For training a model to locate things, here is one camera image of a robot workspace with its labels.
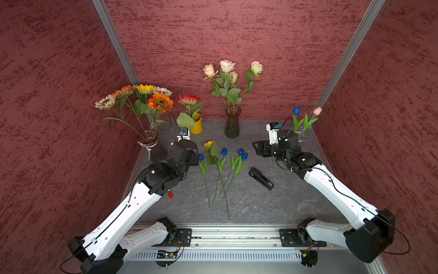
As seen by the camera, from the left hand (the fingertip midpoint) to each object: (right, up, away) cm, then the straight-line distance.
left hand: (188, 150), depth 69 cm
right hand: (+31, +1, +9) cm, 33 cm away
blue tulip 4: (+24, -13, +26) cm, 38 cm away
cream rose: (+21, +30, +23) cm, 43 cm away
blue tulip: (+53, +19, +18) cm, 60 cm away
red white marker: (-13, -25, +18) cm, 33 cm away
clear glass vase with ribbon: (+59, +6, +26) cm, 65 cm away
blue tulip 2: (+3, -12, +27) cm, 30 cm away
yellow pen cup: (-2, +12, +42) cm, 44 cm away
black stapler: (+35, -17, +20) cm, 44 cm away
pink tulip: (+61, +13, +21) cm, 66 cm away
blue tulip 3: (+25, -4, +33) cm, 42 cm away
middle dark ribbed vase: (+20, +14, +34) cm, 42 cm away
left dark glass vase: (-25, +5, +20) cm, 32 cm away
